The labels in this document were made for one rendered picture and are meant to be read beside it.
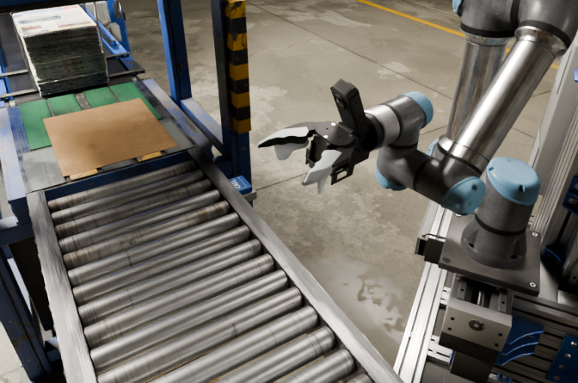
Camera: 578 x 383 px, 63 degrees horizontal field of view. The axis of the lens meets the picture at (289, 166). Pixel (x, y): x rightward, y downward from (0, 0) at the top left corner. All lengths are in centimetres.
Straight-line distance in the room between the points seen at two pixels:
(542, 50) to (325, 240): 171
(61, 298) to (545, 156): 135
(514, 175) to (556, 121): 41
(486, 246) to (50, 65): 179
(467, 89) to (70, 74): 166
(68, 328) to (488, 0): 108
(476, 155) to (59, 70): 177
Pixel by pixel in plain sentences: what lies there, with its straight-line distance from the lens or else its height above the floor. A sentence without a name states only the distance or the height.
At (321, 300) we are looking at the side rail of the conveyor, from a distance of 111.
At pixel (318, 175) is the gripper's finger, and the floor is 123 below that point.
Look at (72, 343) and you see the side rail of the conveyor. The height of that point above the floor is 80.
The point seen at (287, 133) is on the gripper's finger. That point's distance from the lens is 79.
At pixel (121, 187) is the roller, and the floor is 79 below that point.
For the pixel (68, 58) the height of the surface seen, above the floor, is 94.
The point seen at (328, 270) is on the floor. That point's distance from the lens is 230.
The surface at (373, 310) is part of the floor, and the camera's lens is 217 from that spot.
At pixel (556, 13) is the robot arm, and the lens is 99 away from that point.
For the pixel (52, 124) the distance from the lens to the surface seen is 199.
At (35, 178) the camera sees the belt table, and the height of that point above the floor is 80.
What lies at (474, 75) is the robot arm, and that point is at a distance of 110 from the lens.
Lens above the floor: 163
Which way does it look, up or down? 33 degrees down
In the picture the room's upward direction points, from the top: straight up
